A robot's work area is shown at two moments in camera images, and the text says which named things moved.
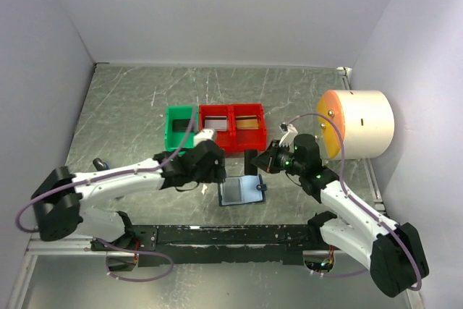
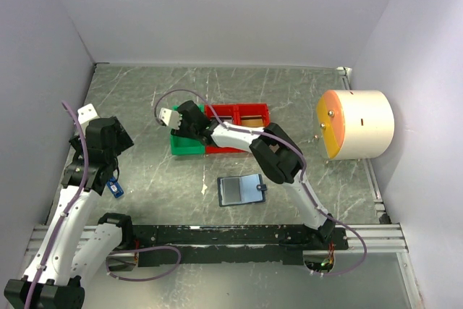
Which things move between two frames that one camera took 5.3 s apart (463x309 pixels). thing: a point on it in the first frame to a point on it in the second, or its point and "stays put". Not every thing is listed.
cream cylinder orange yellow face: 367,121 stays put
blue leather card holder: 240,189 stays put
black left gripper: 217,172 to 122,140
